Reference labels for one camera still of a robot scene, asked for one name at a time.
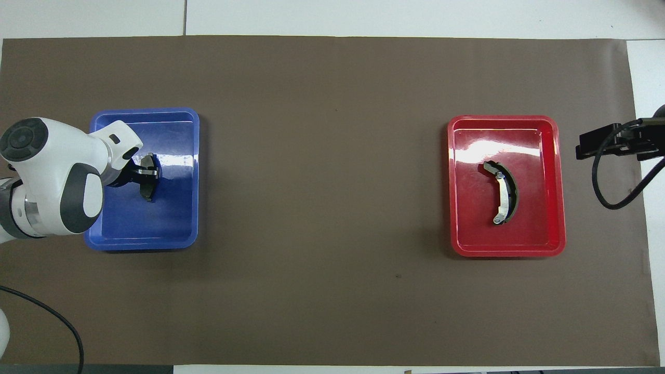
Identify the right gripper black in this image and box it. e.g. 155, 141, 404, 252
575, 121, 665, 161

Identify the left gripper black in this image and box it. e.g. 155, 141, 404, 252
104, 155, 161, 189

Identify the dark brake pad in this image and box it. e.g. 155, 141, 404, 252
139, 153, 160, 203

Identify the curved brake shoe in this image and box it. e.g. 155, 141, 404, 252
483, 161, 520, 225

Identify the blue plastic tray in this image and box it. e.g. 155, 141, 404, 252
84, 108, 201, 252

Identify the red plastic tray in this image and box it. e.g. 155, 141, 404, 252
447, 115, 566, 258

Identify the brown table mat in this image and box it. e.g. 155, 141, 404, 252
0, 35, 660, 367

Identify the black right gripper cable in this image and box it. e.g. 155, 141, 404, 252
589, 117, 665, 209

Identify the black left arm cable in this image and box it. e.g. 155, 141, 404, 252
0, 285, 85, 374

